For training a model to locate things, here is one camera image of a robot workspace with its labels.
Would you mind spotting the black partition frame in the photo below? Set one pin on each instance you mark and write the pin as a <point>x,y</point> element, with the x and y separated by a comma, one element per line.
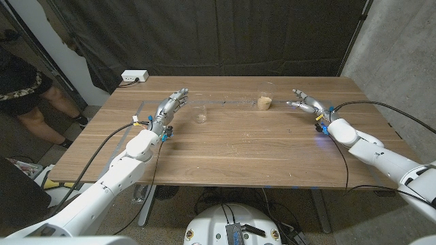
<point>44,56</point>

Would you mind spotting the grey finned electronics box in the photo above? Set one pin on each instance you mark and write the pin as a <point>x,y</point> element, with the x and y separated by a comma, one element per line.
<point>235,234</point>

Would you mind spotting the brown sugar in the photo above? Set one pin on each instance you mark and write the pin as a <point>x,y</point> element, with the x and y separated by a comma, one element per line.
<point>264,103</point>

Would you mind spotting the grey metal table leg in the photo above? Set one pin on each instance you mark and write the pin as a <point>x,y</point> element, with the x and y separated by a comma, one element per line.
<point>147,207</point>
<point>322,211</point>

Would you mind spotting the clear plastic cup with sugar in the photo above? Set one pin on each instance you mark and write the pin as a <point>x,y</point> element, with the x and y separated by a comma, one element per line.
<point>265,90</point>

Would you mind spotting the black backdrop stand pole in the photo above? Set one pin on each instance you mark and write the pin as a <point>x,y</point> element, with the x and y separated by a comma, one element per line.
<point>354,35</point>

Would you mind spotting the person in black shorts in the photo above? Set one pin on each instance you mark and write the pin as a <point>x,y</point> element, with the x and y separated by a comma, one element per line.
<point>17,92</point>

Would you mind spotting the black flat module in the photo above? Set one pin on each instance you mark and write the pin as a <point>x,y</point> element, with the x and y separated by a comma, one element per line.
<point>253,230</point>

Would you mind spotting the person in dark trousers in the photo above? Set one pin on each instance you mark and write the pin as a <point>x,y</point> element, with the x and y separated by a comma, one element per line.
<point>64,27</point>

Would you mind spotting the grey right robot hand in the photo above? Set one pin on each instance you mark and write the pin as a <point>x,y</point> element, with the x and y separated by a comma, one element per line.
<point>313,105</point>

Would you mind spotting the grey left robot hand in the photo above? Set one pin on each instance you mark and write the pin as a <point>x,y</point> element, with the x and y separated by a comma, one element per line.
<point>165,110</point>

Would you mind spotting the white power strip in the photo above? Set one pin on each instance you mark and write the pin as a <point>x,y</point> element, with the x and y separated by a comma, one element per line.
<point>134,75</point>

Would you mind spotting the colourful patterned bag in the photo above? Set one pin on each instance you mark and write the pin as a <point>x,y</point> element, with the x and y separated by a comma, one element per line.
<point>25,167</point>

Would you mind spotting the black backdrop curtain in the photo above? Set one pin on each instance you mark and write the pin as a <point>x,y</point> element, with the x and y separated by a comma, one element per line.
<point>238,34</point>

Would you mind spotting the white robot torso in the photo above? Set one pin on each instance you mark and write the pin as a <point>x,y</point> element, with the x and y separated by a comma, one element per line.
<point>214,224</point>

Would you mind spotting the round black floor fan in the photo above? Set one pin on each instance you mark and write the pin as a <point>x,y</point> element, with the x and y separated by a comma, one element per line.
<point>167,192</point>

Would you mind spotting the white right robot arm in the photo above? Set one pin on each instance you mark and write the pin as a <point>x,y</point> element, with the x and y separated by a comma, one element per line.
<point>381,156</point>

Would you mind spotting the white and yellow floor object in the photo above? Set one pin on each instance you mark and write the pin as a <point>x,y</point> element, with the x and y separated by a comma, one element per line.
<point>42,177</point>

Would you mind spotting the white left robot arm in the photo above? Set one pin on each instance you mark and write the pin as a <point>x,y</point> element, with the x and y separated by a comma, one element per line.
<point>109,183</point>

